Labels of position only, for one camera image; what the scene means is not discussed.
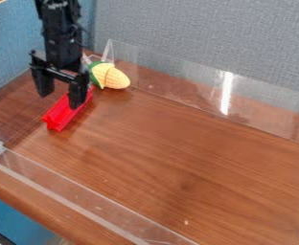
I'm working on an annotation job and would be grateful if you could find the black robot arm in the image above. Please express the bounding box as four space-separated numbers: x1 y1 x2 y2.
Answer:
29 0 89 109

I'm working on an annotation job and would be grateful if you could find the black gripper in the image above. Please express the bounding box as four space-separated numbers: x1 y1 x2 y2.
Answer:
29 50 89 109

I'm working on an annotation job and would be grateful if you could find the clear acrylic front barrier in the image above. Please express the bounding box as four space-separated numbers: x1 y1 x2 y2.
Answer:
0 141 197 245

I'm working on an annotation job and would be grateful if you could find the clear acrylic barrier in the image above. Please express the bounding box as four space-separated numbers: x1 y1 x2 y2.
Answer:
0 141 197 245
82 39 299 143

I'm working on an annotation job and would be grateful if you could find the yellow green toy corn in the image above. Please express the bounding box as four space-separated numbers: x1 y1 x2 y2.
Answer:
87 61 130 89

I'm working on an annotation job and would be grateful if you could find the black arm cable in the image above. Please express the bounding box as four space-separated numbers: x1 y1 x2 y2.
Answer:
73 22 91 36

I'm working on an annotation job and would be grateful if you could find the red plastic block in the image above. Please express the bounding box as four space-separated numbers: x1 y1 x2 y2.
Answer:
41 86 93 132

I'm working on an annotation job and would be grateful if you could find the clear acrylic back barrier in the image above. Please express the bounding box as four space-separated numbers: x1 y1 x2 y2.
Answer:
82 39 299 143

